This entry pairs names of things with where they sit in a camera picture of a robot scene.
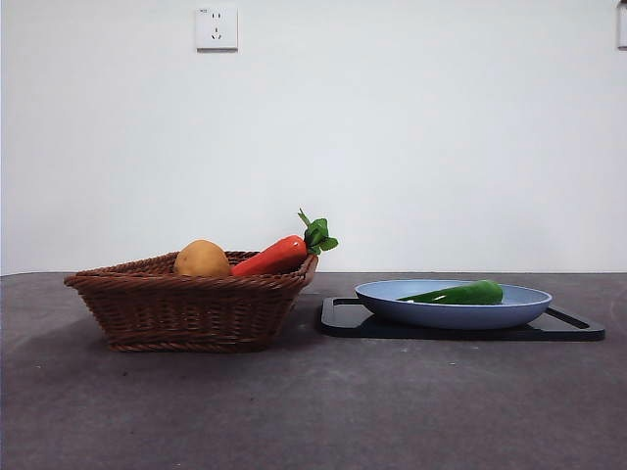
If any green pepper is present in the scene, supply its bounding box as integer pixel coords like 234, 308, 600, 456
395, 279, 506, 306

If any yellow-brown potato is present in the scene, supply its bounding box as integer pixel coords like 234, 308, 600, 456
173, 239, 232, 277

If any blue round plate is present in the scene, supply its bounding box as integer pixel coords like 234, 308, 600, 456
354, 279, 555, 331

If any white wall power socket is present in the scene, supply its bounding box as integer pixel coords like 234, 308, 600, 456
196, 6, 240, 53

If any orange carrot with green leaves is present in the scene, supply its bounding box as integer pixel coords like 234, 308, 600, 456
230, 209, 340, 277

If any black rectangular tray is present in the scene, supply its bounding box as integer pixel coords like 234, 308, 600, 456
319, 296, 606, 343

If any brown wicker basket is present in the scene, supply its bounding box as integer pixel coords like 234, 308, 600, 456
64, 251, 320, 354

